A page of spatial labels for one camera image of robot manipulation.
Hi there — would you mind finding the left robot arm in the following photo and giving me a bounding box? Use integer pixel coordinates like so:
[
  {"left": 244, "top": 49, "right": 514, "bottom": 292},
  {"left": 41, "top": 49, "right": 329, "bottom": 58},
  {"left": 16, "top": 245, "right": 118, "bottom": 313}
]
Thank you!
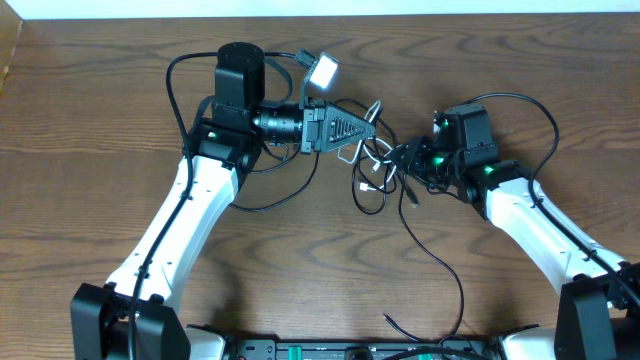
[{"left": 70, "top": 42, "right": 377, "bottom": 359}]

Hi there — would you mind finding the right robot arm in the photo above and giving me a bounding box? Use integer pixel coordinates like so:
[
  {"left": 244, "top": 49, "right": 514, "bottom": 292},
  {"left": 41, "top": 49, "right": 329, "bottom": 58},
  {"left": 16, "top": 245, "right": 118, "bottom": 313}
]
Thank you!
[{"left": 391, "top": 104, "right": 639, "bottom": 359}]

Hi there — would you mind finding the black left camera cable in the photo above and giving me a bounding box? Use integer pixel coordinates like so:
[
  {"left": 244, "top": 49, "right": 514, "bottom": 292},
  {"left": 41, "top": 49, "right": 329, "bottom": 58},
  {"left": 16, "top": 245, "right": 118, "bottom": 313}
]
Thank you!
[{"left": 124, "top": 49, "right": 321, "bottom": 360}]

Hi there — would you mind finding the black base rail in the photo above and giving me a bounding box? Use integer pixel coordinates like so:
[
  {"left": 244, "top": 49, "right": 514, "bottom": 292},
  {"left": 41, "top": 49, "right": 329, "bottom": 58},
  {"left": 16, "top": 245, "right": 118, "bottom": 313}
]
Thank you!
[{"left": 189, "top": 324, "right": 506, "bottom": 360}]

